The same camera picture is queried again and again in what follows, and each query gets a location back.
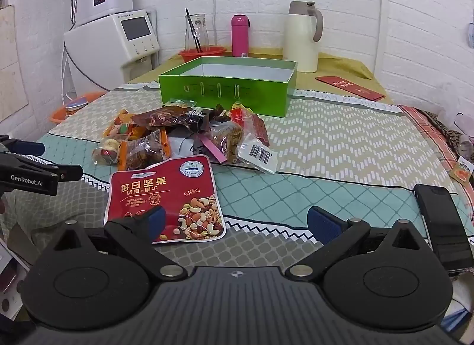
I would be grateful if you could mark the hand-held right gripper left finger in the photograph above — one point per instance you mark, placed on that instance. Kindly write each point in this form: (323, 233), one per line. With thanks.
(157, 221)

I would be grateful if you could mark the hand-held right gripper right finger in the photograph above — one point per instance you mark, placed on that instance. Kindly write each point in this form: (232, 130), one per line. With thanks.
(322, 224)

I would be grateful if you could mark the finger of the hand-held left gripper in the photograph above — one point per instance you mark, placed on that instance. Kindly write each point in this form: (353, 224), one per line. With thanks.
(29, 147)
(70, 173)

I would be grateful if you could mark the red mixed nut packet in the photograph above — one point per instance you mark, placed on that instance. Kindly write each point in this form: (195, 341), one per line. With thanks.
(159, 189)

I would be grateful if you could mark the pile of snack packets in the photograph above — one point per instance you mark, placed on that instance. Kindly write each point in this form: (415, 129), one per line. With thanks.
(155, 145)

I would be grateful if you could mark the red-brown translucent snack packet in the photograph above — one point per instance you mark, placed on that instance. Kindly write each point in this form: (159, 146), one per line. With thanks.
(163, 116)

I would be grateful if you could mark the clear peanut brittle packet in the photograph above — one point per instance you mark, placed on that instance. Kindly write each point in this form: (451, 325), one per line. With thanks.
(227, 139)

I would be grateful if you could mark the red sausage packet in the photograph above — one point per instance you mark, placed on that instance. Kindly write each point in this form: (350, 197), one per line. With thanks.
(259, 128)

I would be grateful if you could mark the green cardboard box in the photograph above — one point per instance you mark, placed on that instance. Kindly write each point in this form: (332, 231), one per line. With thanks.
(222, 89)

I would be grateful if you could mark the orange plastic basin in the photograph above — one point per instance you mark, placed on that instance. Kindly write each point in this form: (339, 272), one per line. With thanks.
(61, 113)

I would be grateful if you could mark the blue-lid bowl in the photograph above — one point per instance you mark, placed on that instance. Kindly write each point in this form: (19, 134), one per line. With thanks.
(77, 104)

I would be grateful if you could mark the beige tile panel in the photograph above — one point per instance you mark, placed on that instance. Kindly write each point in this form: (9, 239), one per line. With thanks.
(8, 63)

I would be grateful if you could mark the patterned quilt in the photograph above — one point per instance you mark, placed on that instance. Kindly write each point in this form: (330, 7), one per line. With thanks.
(333, 137)

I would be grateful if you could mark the printed paper box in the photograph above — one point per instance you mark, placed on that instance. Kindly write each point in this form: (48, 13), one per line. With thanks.
(11, 274)

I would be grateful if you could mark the white water dispenser with screen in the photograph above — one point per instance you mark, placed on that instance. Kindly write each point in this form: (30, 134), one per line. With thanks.
(96, 52)

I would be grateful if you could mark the black phone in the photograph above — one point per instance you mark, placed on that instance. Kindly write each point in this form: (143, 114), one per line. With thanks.
(440, 226)

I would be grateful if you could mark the red envelope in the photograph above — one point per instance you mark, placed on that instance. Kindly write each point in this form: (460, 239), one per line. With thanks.
(366, 92)
(335, 82)

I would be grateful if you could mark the small orange snack sachet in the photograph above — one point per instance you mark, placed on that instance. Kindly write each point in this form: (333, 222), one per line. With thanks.
(463, 170)

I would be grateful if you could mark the leopard print cloth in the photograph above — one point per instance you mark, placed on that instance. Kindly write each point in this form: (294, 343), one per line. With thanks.
(453, 141)

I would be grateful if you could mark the red plastic basket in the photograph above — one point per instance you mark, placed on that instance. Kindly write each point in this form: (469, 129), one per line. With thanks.
(202, 55)

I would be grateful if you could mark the black straw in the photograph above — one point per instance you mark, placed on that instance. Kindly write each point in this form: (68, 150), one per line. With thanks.
(197, 43)

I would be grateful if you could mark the cream thermal jug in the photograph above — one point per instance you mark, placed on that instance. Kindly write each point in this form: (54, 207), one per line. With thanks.
(300, 41)

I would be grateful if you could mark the black chopsticks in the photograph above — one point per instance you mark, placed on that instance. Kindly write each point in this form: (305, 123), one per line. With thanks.
(191, 28)

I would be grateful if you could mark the glass carafe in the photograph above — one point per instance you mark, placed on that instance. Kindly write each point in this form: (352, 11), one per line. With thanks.
(203, 33)

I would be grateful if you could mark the pink thermos bottle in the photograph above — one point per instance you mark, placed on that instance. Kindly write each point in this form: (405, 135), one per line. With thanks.
(240, 35)

